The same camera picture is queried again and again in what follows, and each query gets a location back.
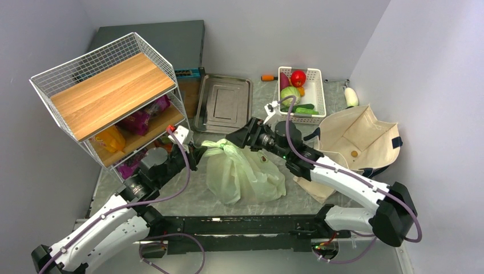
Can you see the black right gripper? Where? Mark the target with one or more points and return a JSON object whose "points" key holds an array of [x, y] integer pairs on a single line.
{"points": [[240, 137]]}

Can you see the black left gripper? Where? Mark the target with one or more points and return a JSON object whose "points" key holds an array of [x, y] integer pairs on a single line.
{"points": [[196, 153]]}

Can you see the green avocado plastic bag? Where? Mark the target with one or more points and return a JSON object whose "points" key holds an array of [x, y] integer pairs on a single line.
{"points": [[239, 175]]}

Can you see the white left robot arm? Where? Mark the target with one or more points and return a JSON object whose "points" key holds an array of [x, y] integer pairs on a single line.
{"points": [[127, 217]]}

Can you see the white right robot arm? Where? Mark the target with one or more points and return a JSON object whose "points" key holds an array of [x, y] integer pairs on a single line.
{"points": [[386, 211]]}

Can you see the red snack bag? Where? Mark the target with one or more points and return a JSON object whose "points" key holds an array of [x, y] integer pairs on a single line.
{"points": [[164, 142]]}

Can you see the purple grape snack bag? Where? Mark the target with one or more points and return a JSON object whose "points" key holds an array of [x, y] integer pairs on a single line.
{"points": [[129, 166]]}

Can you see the yellow snack bag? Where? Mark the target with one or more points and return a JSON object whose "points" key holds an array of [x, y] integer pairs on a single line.
{"points": [[111, 139]]}

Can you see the beige canvas tote bag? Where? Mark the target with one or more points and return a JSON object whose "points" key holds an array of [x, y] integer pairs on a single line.
{"points": [[355, 139]]}

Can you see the metal tray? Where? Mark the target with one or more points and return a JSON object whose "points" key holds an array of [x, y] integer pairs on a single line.
{"points": [[225, 104]]}

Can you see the dark green cucumber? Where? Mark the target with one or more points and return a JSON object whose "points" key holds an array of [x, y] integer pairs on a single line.
{"points": [[286, 108]]}

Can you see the light green bitter gourd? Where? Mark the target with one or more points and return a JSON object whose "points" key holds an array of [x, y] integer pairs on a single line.
{"points": [[306, 111]]}

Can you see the green cabbage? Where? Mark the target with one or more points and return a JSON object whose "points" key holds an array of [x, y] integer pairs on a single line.
{"points": [[288, 94]]}

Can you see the purple sweet potato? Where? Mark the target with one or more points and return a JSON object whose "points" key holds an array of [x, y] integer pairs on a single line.
{"points": [[283, 81]]}

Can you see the orange small pepper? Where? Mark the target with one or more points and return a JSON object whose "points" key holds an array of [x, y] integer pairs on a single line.
{"points": [[301, 91]]}

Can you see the red apple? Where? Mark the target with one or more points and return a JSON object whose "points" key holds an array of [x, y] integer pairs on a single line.
{"points": [[298, 78]]}

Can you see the white plastic basket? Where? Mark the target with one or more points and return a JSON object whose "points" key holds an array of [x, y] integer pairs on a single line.
{"points": [[314, 94]]}

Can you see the top wooden shelf board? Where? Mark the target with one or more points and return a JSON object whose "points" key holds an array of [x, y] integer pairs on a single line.
{"points": [[98, 102]]}

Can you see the white radish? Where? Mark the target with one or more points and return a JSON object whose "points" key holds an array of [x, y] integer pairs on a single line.
{"points": [[351, 97]]}

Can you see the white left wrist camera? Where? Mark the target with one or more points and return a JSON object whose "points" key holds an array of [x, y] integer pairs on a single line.
{"points": [[180, 135]]}

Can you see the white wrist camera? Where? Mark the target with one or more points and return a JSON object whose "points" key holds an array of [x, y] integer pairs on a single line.
{"points": [[273, 113], [180, 135]]}

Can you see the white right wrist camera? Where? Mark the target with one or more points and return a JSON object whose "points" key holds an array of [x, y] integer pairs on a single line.
{"points": [[273, 113]]}

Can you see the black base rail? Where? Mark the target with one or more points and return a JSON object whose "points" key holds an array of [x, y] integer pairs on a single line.
{"points": [[184, 234]]}

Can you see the white wire shelf rack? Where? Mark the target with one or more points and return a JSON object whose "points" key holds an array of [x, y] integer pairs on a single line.
{"points": [[68, 74]]}

